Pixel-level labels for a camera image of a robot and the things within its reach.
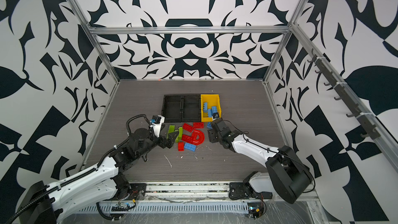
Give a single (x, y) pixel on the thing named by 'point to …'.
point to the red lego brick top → (199, 125)
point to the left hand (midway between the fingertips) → (171, 126)
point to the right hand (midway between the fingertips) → (214, 130)
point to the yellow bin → (210, 107)
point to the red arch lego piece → (197, 138)
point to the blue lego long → (210, 112)
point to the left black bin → (171, 110)
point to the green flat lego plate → (171, 128)
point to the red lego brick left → (187, 127)
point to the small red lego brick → (181, 146)
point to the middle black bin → (187, 108)
